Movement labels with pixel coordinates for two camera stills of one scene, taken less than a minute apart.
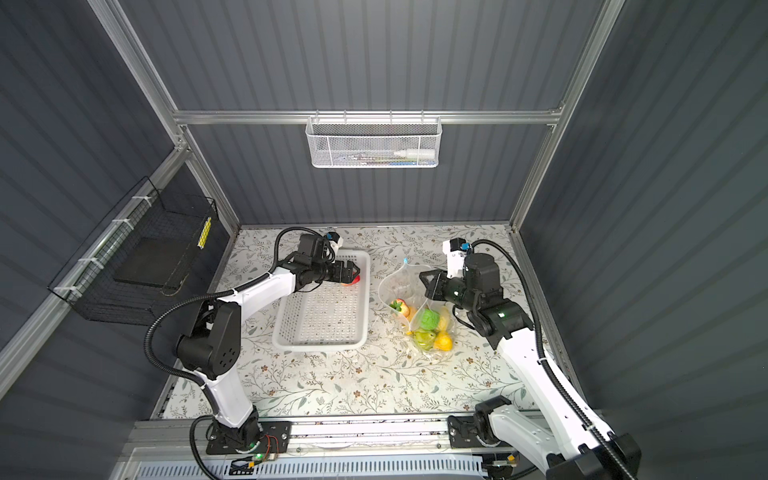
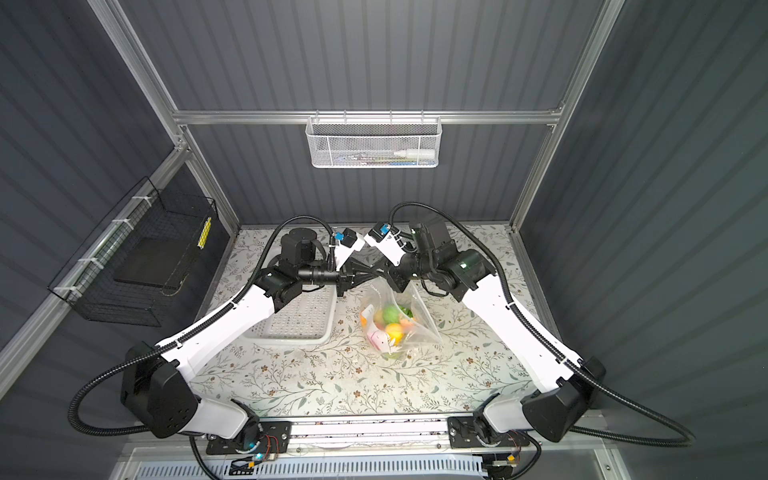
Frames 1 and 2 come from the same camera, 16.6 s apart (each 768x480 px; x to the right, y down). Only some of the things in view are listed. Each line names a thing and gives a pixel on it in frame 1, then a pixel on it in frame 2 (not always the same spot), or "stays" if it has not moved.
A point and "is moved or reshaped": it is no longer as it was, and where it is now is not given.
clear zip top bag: [428, 323] is moved or reshaped
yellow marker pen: [204, 233] stays
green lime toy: [429, 319] to [391, 314]
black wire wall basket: [143, 257] stays
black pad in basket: [155, 262] stays
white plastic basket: [331, 317] is moved or reshaped
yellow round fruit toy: [443, 341] to [394, 331]
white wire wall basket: [369, 142] stays
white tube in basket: [417, 153] stays
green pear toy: [425, 339] to [393, 355]
